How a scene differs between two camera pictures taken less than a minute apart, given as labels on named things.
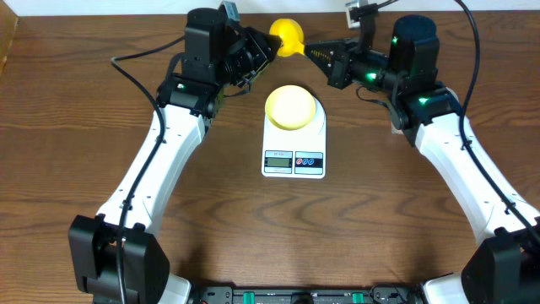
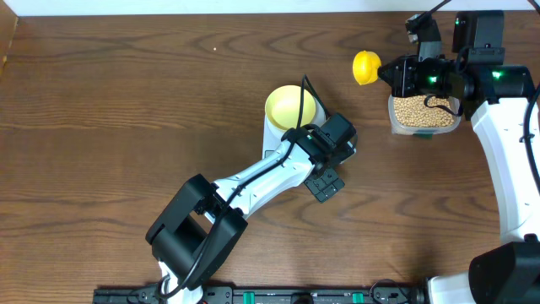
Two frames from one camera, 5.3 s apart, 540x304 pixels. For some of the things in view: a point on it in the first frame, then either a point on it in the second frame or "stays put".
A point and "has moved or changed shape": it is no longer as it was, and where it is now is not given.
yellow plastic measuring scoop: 291,35 has moved or changed shape
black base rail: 308,295 stays put
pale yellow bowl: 290,107 stays put
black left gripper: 246,42 -> 321,187
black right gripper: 339,72 -> 402,86
